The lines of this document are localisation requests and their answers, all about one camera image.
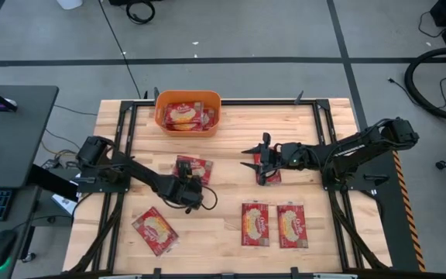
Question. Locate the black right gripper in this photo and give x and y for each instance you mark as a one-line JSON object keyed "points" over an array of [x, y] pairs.
{"points": [[283, 157]]}

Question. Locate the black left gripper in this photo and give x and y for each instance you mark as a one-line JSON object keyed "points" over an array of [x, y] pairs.
{"points": [[184, 191]]}

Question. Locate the red popcorn bag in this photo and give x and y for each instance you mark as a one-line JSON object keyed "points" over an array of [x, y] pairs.
{"points": [[273, 178], [255, 224], [208, 118], [292, 226], [184, 127], [182, 113], [155, 231], [203, 168]]}

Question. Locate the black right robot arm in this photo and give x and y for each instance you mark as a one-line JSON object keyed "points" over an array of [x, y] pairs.
{"points": [[347, 149]]}

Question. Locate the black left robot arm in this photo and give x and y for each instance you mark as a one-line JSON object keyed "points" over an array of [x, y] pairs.
{"points": [[141, 176]]}

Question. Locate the orange plastic basket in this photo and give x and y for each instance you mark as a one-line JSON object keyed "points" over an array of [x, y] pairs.
{"points": [[188, 133]]}

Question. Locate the white paper box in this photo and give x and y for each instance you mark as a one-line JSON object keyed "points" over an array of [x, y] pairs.
{"points": [[62, 203]]}

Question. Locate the black platform hazard striped edge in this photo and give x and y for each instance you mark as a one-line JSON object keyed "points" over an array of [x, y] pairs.
{"points": [[397, 217]]}

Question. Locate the black desk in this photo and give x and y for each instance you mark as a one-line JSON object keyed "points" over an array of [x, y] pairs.
{"points": [[18, 135]]}

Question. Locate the black computer mouse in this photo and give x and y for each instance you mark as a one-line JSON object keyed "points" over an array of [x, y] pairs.
{"points": [[1, 248]]}

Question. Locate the white bucket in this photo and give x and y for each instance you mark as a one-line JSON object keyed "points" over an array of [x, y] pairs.
{"points": [[69, 4]]}

